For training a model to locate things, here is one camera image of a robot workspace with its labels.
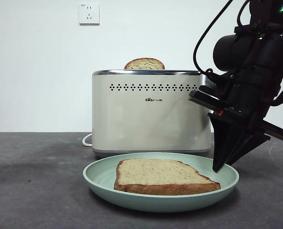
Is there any large toasted bread slice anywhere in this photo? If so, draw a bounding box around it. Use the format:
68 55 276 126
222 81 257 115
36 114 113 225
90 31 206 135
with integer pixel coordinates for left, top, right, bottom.
114 158 221 196

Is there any thin black cable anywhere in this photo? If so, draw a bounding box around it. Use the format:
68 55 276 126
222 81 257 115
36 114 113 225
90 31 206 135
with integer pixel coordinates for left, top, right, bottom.
193 0 235 79

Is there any small toasted bread slice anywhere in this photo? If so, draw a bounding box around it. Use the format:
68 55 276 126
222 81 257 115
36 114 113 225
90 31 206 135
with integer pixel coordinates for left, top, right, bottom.
124 58 165 70

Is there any cream two-slot toaster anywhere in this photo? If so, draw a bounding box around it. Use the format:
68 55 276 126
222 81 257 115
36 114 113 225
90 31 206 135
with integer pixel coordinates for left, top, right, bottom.
92 69 214 159

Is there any pale green round plate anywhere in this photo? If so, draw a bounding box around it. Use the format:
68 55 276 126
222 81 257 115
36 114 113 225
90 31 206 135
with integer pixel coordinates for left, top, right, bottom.
83 152 240 213

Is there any white wall socket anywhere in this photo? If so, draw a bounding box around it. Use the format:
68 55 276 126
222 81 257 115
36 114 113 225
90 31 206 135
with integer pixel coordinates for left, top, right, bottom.
79 2 100 26

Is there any white toaster power cord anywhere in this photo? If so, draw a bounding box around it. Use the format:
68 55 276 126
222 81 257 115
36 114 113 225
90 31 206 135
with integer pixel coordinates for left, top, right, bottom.
82 133 94 147

